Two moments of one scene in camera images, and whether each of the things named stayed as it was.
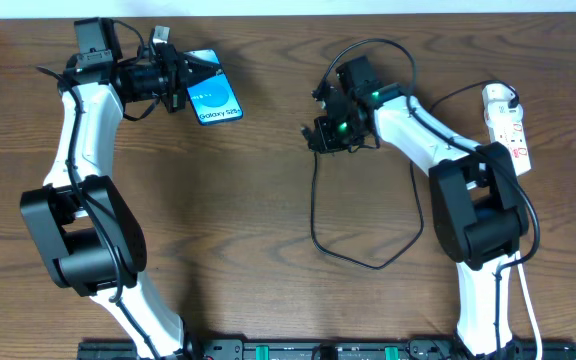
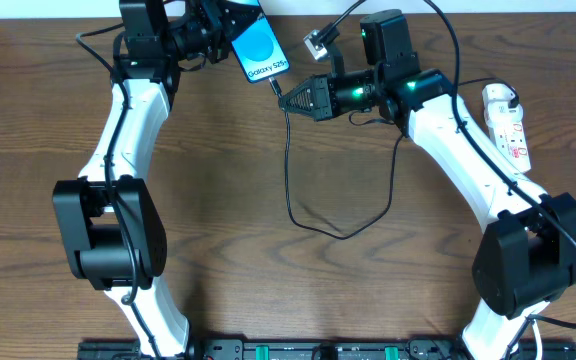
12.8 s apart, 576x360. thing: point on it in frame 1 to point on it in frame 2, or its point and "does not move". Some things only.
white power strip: x=505 y=126 does not move
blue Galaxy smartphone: x=212 y=97 to x=258 y=49
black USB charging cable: x=514 y=100 to x=304 y=226
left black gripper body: x=171 y=78 to x=219 y=28
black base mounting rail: x=123 y=349 does not move
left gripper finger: x=199 y=71 to x=237 y=15
